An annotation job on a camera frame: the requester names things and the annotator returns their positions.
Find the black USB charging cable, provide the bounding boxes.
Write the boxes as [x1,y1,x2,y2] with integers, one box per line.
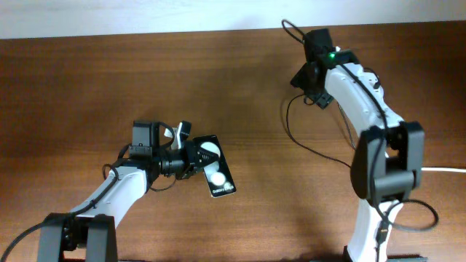
[285,93,360,169]

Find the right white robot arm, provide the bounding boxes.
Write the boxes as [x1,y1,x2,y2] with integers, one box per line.
[291,28,424,261]

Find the black smartphone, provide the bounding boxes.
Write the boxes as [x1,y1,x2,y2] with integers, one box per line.
[193,135,237,198]

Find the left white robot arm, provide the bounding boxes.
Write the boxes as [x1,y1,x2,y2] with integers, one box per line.
[37,122,236,261]

